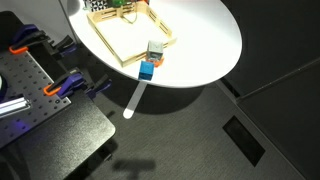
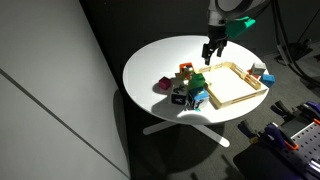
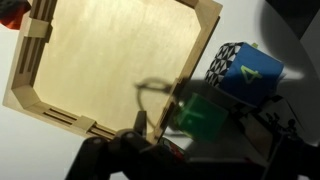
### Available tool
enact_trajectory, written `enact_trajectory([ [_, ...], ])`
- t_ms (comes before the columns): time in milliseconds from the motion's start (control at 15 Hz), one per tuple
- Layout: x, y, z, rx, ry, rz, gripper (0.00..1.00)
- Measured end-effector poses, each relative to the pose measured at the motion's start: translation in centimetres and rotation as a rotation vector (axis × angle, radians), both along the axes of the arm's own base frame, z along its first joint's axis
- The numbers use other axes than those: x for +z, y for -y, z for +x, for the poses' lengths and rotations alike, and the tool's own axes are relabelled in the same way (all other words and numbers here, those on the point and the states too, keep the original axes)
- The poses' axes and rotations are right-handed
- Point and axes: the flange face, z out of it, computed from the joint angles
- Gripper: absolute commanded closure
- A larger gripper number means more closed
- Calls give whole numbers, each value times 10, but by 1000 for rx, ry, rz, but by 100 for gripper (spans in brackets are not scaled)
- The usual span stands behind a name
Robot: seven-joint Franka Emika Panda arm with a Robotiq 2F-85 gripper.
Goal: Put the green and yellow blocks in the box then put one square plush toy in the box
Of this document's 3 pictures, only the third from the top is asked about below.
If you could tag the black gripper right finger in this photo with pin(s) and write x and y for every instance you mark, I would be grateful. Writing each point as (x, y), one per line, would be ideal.
(296, 160)

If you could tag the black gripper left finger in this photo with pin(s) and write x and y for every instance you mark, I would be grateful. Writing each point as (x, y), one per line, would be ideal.
(100, 160)

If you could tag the green toy block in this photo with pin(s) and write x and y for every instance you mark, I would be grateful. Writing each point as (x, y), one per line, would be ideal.
(203, 116)

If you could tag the black white checker plush cube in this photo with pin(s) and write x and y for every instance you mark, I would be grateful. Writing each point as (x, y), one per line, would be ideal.
(256, 123)

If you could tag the blue plush cube with number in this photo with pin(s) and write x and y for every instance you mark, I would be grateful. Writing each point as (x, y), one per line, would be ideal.
(253, 76)

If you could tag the shallow wooden tray box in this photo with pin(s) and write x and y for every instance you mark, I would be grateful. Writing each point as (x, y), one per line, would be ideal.
(116, 60)

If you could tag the red toy block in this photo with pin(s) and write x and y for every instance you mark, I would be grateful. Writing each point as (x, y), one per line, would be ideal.
(15, 21)

